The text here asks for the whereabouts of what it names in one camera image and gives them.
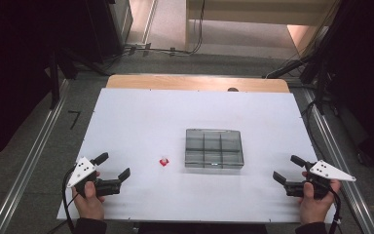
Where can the wooden table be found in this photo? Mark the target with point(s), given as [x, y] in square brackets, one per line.
[175, 83]

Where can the clear grey compartment box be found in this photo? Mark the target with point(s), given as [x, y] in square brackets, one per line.
[214, 149]

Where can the dark curtain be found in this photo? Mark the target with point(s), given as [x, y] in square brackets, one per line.
[13, 65]
[370, 65]

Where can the metal floor rail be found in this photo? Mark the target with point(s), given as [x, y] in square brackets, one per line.
[29, 162]
[344, 162]

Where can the pale metal floor strip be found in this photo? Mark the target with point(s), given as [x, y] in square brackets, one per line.
[150, 22]

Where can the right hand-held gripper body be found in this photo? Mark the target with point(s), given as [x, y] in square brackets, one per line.
[329, 170]

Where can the beige wooden bench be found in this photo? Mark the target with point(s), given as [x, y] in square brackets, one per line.
[240, 13]

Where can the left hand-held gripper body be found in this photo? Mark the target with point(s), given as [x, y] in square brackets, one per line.
[82, 169]

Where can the black metal stand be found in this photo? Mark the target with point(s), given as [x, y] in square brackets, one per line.
[285, 69]
[54, 81]

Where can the dark grey cabinet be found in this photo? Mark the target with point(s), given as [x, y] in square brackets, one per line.
[117, 26]

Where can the person's right hand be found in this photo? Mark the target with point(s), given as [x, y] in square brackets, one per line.
[315, 209]

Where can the small red and white part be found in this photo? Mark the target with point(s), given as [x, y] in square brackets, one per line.
[164, 161]

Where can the person's left hand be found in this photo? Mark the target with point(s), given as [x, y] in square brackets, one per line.
[91, 204]

